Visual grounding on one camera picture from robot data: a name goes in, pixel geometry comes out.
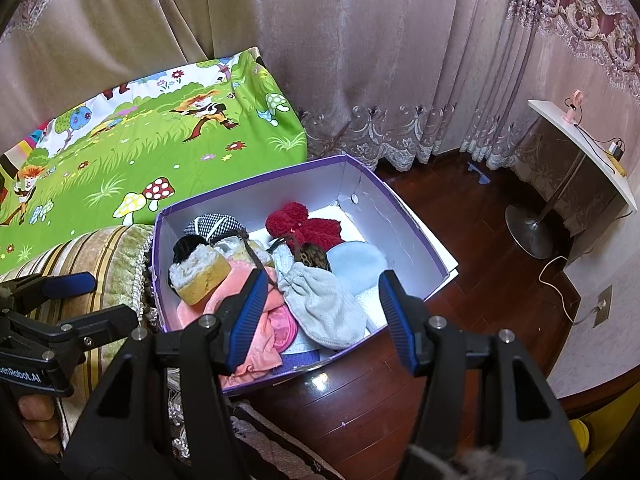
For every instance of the cartoon printed blanket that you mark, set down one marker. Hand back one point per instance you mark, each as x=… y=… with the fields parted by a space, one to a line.
x=125 y=160

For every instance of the power adapter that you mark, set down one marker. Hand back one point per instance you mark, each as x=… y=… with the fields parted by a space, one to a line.
x=620 y=150

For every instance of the red fuzzy cloth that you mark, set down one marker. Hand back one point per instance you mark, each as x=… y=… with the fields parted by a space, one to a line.
x=305 y=227

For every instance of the beige curtain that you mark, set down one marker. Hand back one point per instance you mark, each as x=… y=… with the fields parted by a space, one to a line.
x=100 y=25

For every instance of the purple cardboard box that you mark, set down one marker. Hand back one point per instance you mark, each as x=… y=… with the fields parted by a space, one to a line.
x=380 y=195

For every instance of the yellow sponge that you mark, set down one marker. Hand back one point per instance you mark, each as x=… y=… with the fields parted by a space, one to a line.
x=200 y=275

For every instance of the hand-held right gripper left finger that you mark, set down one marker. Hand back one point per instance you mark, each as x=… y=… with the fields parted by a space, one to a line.
x=250 y=310

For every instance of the black white checkered cloth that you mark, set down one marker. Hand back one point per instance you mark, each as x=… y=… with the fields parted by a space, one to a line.
x=215 y=222

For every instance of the white terry towel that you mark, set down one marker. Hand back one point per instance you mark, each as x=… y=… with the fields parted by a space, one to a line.
x=372 y=307

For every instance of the purple knitted cloth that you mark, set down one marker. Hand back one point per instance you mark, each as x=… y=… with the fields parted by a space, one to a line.
x=300 y=358

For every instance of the yellow plastic object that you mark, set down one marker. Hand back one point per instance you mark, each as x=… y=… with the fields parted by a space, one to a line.
x=582 y=435

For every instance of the black fuzzy cloth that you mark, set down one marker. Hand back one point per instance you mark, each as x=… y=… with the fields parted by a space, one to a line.
x=187 y=247

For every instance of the wall outlet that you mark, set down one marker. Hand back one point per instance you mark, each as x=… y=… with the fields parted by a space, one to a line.
x=602 y=305

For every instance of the light blue fuzzy cloth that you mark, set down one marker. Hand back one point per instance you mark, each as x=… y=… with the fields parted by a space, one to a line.
x=357 y=265

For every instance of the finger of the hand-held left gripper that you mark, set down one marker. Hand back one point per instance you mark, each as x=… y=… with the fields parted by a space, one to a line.
x=100 y=322
x=65 y=285

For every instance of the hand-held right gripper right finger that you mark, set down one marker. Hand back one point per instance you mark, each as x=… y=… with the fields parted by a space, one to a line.
x=397 y=320

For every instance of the white side table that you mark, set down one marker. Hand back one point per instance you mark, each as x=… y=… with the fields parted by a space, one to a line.
x=560 y=120

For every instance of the pink lace-trimmed curtain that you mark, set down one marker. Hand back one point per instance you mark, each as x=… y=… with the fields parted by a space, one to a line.
x=375 y=35

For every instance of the striped yellow bedding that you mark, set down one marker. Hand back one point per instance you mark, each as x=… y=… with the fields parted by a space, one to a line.
x=115 y=255

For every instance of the blue plastic piece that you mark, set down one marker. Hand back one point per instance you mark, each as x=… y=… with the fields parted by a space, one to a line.
x=481 y=175

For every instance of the small pink fan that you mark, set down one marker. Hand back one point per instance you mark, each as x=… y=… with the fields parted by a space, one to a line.
x=575 y=102

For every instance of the person's left hand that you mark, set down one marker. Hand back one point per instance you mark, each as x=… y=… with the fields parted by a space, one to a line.
x=40 y=420

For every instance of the pink printed cloth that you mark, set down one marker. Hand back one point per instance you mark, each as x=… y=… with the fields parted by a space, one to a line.
x=282 y=327

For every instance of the peach fuzzy cloth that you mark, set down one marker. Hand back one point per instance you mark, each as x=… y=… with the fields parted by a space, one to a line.
x=235 y=280

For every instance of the cream cloth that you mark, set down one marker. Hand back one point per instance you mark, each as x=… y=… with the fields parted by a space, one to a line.
x=230 y=247

